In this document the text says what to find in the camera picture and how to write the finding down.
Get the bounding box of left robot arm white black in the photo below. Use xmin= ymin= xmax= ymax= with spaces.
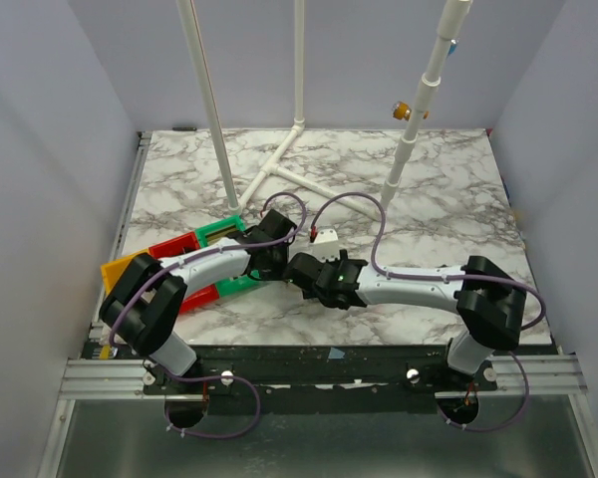
xmin=99 ymin=209 xmax=298 ymax=393

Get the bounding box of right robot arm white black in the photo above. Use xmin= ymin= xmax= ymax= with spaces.
xmin=282 ymin=252 xmax=526 ymax=390

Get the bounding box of green plastic bin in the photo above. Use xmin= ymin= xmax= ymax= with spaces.
xmin=194 ymin=216 xmax=266 ymax=298

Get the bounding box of red plastic bin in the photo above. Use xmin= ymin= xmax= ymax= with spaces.
xmin=148 ymin=232 xmax=219 ymax=315

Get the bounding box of yellow plastic bin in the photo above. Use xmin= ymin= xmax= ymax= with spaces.
xmin=100 ymin=250 xmax=145 ymax=296

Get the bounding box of orange knob on pipe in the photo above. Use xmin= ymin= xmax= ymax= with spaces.
xmin=392 ymin=102 xmax=412 ymax=121

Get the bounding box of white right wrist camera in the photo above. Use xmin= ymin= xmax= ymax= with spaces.
xmin=312 ymin=228 xmax=340 ymax=262

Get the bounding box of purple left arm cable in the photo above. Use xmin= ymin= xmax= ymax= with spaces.
xmin=109 ymin=193 xmax=308 ymax=439

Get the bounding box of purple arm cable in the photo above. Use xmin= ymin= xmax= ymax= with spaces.
xmin=311 ymin=192 xmax=545 ymax=433
xmin=109 ymin=193 xmax=308 ymax=439

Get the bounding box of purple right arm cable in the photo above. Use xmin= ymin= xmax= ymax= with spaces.
xmin=311 ymin=192 xmax=545 ymax=433

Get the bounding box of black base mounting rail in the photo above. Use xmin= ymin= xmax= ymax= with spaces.
xmin=144 ymin=346 xmax=497 ymax=415

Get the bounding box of aluminium extrusion rail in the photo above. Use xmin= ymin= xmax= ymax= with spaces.
xmin=59 ymin=131 xmax=152 ymax=400

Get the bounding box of white PVC pipe frame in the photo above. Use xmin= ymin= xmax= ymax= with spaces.
xmin=176 ymin=0 xmax=474 ymax=220

